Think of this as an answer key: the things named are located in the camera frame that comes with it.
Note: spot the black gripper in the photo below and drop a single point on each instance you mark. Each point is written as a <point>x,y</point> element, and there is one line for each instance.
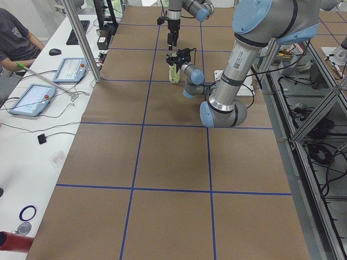
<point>173,26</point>
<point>177,64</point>

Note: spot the clear tennis ball can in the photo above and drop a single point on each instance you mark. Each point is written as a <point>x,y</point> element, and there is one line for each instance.
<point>174,75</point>

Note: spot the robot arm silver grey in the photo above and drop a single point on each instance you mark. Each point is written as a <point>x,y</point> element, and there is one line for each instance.
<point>255,23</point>
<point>200,10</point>

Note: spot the black box white label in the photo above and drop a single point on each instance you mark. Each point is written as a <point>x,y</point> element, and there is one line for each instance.
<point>104,39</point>

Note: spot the black monitor stand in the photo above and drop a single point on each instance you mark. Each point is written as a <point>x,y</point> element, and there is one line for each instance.
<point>101,7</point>

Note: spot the far blue teach pendant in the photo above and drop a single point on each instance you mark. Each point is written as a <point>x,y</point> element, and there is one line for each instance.
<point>71,70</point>

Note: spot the blue teach pendant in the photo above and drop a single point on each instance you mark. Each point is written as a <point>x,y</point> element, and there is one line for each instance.
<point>34,100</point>
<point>71,70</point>

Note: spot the black computer mouse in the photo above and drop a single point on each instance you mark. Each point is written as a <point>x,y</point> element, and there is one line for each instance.
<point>55,51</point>

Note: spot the near blue teach pendant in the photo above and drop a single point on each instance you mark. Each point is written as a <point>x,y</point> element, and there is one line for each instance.
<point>34,100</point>

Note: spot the thin rod green tip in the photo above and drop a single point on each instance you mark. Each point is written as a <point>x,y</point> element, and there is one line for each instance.
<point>22,66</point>

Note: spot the small black square device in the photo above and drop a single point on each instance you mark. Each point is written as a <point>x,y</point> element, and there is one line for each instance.
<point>42,139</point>

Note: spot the seated person dark shirt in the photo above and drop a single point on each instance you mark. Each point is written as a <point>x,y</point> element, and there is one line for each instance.
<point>18,44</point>

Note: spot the blue tape roll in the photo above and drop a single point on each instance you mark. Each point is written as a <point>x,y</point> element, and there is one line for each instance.
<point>27,213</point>

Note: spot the grey metal disc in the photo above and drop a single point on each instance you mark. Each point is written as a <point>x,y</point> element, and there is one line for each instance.
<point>24,228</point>

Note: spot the red cylinder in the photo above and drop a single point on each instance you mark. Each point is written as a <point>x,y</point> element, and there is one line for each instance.
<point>15,243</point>

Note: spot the aluminium frame post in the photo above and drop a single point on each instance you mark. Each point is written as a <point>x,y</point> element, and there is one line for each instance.
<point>81,36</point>

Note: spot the aluminium frame rack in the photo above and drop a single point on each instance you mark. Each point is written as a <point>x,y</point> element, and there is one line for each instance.
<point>307,106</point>

